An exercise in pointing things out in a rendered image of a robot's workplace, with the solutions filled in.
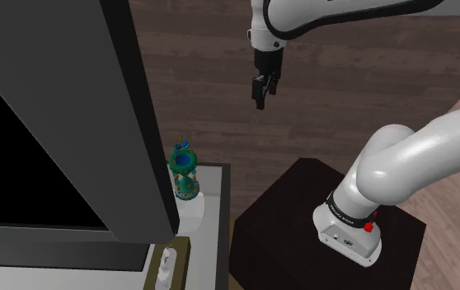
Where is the small white figure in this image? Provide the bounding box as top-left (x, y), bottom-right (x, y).
top-left (156, 246), bottom-right (178, 288)

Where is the large grey black television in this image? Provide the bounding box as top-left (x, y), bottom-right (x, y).
top-left (0, 0), bottom-right (181, 273)

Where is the grey dark-rimmed tv table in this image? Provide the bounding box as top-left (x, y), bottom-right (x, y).
top-left (0, 161), bottom-right (232, 290)

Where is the dark robot stand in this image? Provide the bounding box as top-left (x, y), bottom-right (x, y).
top-left (228, 157), bottom-right (428, 290)

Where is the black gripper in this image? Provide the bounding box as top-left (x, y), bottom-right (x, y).
top-left (251, 47), bottom-right (284, 110)

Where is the green blue ornate hourglass figure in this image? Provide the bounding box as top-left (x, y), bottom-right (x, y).
top-left (167, 135), bottom-right (201, 202)

